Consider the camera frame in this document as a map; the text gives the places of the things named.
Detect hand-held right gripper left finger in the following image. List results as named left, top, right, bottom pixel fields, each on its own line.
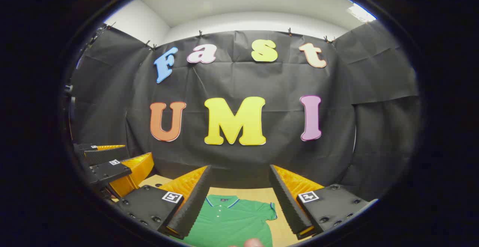
left=113, top=165, right=213, bottom=240

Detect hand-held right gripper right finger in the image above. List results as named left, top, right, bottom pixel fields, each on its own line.
left=269, top=164, right=378, bottom=240

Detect green T-shirt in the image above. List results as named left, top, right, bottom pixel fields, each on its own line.
left=180, top=195, right=278, bottom=247

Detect black backdrop cloth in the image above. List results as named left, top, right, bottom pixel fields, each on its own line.
left=69, top=24, right=421, bottom=202

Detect row of black cloth clips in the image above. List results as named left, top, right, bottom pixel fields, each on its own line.
left=107, top=22, right=335, bottom=51

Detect ceiling light panel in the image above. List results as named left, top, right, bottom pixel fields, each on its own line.
left=348, top=3, right=376, bottom=23

